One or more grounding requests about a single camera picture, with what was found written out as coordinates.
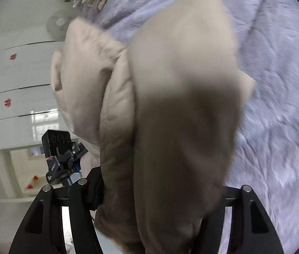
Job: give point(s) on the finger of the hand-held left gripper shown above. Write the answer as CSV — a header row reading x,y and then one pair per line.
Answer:
x,y
75,173
79,150

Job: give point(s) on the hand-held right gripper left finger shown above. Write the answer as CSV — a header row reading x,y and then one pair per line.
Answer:
x,y
80,203

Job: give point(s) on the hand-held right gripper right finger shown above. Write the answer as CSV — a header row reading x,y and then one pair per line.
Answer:
x,y
247,217

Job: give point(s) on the beige puffer jacket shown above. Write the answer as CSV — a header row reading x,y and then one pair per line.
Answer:
x,y
170,111

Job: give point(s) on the white wardrobe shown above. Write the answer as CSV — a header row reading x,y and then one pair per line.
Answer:
x,y
19,84

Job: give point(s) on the lavender fleece blanket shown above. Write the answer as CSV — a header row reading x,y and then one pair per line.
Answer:
x,y
271,111

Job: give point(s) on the white standing fan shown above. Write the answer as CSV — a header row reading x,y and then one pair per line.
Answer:
x,y
58,25

